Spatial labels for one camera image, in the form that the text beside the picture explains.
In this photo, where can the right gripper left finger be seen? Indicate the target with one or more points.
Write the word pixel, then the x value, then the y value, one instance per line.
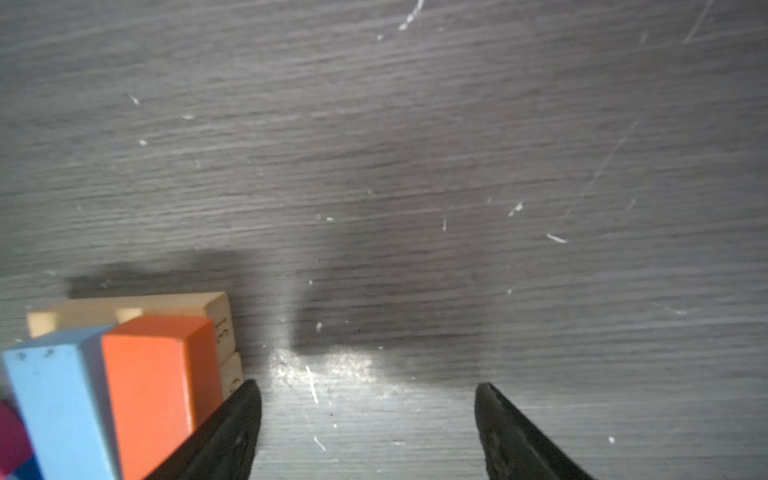
pixel 224 446

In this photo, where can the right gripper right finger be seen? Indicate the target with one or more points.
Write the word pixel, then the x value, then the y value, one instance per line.
pixel 514 447

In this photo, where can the orange block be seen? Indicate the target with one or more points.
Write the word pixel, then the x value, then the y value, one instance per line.
pixel 164 382

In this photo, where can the light blue block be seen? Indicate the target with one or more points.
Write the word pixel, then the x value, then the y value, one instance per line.
pixel 60 386

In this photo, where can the natural wood block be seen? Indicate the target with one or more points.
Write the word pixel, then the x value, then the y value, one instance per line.
pixel 231 375
pixel 77 313

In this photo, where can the blue cube block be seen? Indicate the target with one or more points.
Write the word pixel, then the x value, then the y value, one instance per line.
pixel 27 470

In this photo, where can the magenta cube block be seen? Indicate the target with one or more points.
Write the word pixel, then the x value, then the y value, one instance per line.
pixel 15 444

